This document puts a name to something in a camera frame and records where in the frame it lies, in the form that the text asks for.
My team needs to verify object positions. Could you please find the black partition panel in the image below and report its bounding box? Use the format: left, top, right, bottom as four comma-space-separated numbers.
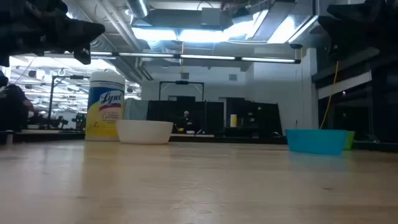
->
146, 100, 225, 135

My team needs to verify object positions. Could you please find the white bowl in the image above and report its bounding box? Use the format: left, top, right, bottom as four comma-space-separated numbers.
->
116, 119, 174, 145

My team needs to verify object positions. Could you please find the black cabinet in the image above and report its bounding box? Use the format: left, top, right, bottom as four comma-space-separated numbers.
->
224, 97, 283, 138

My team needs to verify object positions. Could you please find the light blue bowl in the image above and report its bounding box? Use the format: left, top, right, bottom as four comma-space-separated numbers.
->
285, 129, 348, 156

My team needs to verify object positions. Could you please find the hanging yellow cable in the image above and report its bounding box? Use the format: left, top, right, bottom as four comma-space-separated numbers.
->
319, 60, 340, 130

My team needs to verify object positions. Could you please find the black aluminium table frame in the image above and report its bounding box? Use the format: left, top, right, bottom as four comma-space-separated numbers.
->
0, 129, 398, 153

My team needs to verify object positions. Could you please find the green bowl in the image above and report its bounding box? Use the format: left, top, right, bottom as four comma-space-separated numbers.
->
343, 130, 356, 151

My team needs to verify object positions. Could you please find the grey fabric cover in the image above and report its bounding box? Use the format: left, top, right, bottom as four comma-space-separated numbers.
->
124, 98, 149, 121

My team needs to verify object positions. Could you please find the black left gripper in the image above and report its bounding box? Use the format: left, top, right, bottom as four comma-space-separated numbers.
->
0, 0, 106, 68

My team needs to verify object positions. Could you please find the silver ventilation duct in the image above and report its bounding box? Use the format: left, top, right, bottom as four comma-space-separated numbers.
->
126, 0, 150, 19

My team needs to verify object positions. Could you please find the Lysol wipes canister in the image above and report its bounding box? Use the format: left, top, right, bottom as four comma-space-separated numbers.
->
85, 70, 126, 142

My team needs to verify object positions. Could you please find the long ceiling strip light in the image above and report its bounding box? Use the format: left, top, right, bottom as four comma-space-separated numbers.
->
90, 51, 302, 65

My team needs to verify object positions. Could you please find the person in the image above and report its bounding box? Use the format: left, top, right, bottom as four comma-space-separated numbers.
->
0, 70, 35, 132
182, 110, 194, 133

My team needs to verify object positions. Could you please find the black overhead gantry frame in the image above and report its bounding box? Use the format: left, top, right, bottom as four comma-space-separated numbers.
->
159, 80, 205, 102
47, 74, 91, 129

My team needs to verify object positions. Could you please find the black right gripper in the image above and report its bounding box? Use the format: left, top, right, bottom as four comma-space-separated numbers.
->
317, 0, 398, 60

